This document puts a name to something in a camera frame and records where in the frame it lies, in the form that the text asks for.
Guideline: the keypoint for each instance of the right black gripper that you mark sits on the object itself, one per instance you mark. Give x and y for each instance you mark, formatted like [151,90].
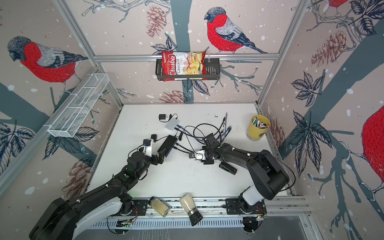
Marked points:
[207,161]

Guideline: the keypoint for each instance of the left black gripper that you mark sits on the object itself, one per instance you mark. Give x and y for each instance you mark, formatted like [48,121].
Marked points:
[161,157]

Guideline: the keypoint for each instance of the black network switch box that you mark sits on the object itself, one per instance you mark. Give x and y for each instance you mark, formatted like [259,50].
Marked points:
[167,146]

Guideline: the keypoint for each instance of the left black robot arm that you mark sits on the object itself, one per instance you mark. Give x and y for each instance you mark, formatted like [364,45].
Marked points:
[66,219]

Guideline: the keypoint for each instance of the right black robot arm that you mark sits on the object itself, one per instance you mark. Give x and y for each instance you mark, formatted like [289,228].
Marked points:
[268,176]

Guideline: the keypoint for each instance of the black stapler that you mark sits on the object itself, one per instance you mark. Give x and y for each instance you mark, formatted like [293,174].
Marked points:
[228,168]

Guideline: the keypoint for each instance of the glass spice jar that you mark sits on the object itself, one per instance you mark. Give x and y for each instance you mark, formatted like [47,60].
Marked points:
[159,206]

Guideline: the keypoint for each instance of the yellow cup with pens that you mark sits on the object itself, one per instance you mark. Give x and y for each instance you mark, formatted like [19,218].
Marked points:
[258,126]

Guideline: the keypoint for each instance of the red cassava chips bag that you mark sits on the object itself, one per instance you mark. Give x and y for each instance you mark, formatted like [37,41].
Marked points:
[182,63]

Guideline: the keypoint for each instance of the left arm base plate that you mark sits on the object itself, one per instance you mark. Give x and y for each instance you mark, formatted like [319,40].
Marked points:
[134,207]

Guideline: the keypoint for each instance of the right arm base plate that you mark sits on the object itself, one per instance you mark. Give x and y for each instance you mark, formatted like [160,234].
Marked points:
[240,207]

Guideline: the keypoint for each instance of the black wall basket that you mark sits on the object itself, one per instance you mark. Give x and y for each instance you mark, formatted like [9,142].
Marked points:
[212,68]

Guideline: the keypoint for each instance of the white wire mesh shelf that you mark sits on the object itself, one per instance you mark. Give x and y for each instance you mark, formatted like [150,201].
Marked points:
[71,118]

